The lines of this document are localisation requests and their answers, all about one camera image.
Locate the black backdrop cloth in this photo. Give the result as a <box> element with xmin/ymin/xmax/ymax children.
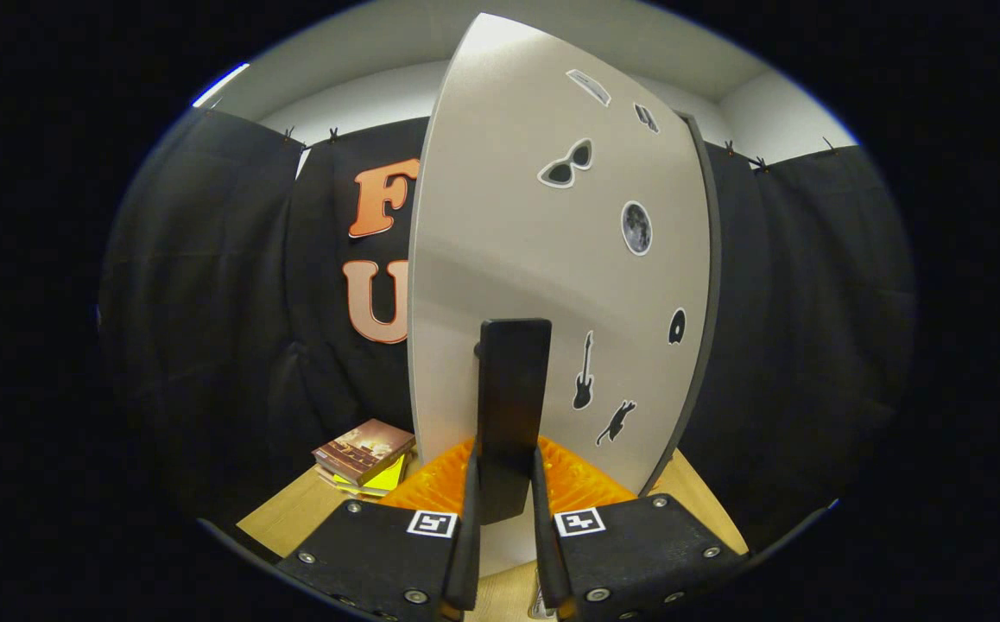
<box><xmin>98</xmin><ymin>108</ymin><xmax>915</xmax><ymax>554</ymax></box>

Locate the yellow book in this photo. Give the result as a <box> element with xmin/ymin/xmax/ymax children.
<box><xmin>332</xmin><ymin>454</ymin><xmax>408</xmax><ymax>496</ymax></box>

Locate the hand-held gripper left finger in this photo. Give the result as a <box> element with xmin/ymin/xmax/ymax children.
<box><xmin>275</xmin><ymin>436</ymin><xmax>482</xmax><ymax>622</ymax></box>

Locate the ceiling light strip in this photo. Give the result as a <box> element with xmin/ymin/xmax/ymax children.
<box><xmin>193</xmin><ymin>62</ymin><xmax>251</xmax><ymax>109</ymax></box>

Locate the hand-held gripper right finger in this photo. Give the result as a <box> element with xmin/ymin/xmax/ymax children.
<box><xmin>533</xmin><ymin>436</ymin><xmax>750</xmax><ymax>622</ymax></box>

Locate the brown cover book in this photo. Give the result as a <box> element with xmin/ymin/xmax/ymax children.
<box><xmin>312</xmin><ymin>419</ymin><xmax>416</xmax><ymax>486</ymax></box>

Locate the black cabinet door handle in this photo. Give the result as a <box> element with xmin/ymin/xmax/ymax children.
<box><xmin>474</xmin><ymin>318</ymin><xmax>553</xmax><ymax>526</ymax></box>

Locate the thin red book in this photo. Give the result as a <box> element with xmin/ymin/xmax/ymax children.
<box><xmin>317</xmin><ymin>467</ymin><xmax>390</xmax><ymax>502</ymax></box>

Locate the beige shoe cabinet door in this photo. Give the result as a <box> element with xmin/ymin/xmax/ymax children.
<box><xmin>407</xmin><ymin>12</ymin><xmax>712</xmax><ymax>578</ymax></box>

